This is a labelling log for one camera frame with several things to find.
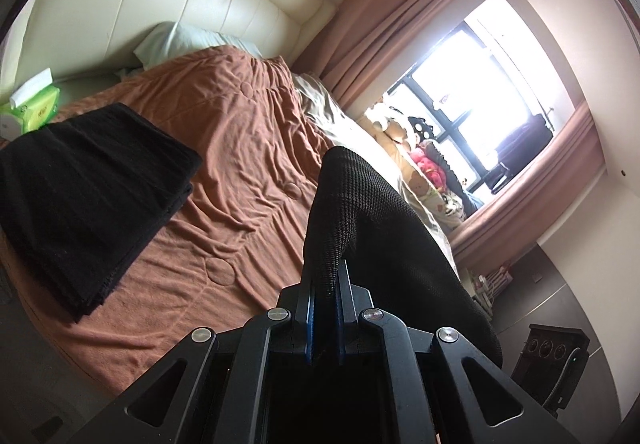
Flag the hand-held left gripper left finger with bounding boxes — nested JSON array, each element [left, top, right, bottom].
[[107, 268, 317, 444]]

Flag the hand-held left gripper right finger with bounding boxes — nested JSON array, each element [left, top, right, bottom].
[[337, 259, 557, 444]]

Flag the black pants with white print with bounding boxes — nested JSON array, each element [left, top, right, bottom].
[[302, 146, 504, 371]]

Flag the grey brown wardrobe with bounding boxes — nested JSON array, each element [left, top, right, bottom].
[[480, 239, 632, 431]]

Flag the white rack on nightstand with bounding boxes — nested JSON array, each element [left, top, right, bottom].
[[486, 261, 514, 296]]

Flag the white nightstand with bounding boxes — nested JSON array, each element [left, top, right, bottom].
[[465, 269, 501, 321]]

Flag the spotted black white plush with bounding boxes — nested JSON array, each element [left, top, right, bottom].
[[440, 189, 469, 221]]

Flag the pink curtain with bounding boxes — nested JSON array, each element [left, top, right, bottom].
[[292, 0, 497, 118], [447, 101, 609, 268]]

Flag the red plush toy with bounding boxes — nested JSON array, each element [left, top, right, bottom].
[[410, 146, 449, 188]]

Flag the dark hanging garment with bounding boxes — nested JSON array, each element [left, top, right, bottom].
[[492, 114, 554, 196]]

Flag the brown blanket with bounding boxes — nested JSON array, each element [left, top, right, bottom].
[[0, 46, 337, 388]]

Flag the black plush toy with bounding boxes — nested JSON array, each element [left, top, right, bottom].
[[405, 114, 437, 141]]

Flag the stack of folded black clothes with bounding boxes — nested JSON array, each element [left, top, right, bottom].
[[0, 103, 204, 324]]

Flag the black framed window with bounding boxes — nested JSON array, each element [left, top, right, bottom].
[[380, 0, 589, 208]]

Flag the light green pillow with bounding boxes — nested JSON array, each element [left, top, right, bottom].
[[132, 21, 264, 71]]

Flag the green tissue pack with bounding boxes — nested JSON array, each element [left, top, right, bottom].
[[0, 68, 61, 143]]

